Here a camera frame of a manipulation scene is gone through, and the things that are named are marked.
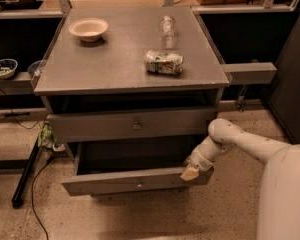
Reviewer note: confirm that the clear glass bowl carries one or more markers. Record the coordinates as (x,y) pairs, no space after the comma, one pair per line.
(36,68)

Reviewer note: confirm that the grey drawer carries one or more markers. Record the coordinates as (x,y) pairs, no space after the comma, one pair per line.
(130,165)
(114,125)

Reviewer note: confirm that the grey side shelf block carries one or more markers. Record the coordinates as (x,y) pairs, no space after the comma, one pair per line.
(250,73)

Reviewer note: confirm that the crushed green white can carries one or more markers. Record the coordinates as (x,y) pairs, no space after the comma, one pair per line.
(163,63)

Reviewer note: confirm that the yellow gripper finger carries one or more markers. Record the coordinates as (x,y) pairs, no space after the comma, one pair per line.
(190,173)

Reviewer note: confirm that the grey top drawer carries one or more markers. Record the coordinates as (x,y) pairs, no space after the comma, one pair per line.
(114,125)

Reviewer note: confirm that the green white bag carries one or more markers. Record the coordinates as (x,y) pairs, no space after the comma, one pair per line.
(47,139)

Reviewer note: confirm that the clear plastic bottle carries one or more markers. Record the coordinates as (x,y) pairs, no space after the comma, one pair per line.
(167,29)

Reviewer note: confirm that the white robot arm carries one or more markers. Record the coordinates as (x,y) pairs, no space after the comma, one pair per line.
(279,201)

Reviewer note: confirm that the blue patterned bowl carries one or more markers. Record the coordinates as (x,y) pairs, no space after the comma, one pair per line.
(7,68)

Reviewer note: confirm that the grey drawer cabinet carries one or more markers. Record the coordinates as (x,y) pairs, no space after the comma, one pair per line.
(109,74)

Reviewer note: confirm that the beige bowl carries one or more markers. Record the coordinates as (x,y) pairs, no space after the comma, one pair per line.
(88,29)

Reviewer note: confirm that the grey left counter shelf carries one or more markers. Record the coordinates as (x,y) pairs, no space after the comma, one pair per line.
(19,84)

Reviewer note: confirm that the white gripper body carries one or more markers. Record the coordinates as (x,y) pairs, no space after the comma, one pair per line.
(202,163)

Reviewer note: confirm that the black pole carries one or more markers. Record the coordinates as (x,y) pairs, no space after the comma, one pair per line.
(17,200)

